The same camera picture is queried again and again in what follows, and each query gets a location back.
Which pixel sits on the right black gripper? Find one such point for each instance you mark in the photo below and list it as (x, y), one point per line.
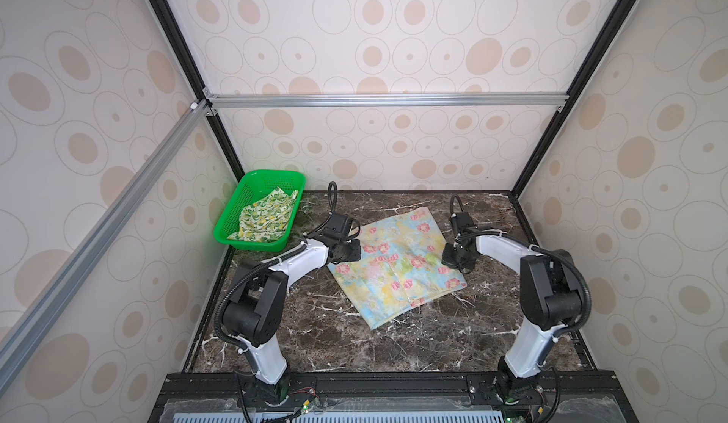
(447, 258)

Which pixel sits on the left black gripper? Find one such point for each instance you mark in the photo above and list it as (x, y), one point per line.
(354, 254)

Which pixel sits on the pastel floral skirt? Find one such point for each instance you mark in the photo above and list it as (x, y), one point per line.
(399, 269)

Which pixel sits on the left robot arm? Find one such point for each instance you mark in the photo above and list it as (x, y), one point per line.
(249, 315)

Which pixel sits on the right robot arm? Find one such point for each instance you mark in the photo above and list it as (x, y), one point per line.
(554, 297)

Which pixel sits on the green yellow patterned skirt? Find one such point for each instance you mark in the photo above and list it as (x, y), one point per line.
(266, 220)

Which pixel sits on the green plastic basket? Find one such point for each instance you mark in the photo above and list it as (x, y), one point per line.
(253, 187)

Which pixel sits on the horizontal aluminium rail back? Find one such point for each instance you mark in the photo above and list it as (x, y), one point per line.
(402, 100)

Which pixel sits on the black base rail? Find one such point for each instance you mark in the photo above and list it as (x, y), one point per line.
(581, 396)

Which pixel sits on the left black frame post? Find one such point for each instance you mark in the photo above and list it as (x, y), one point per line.
(179, 44)

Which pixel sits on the black frame post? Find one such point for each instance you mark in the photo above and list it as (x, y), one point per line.
(613, 24)
(179, 44)

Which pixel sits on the right black frame post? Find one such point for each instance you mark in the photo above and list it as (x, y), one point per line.
(613, 24)

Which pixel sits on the diagonal aluminium rail left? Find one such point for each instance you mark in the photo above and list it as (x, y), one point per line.
(45, 311)

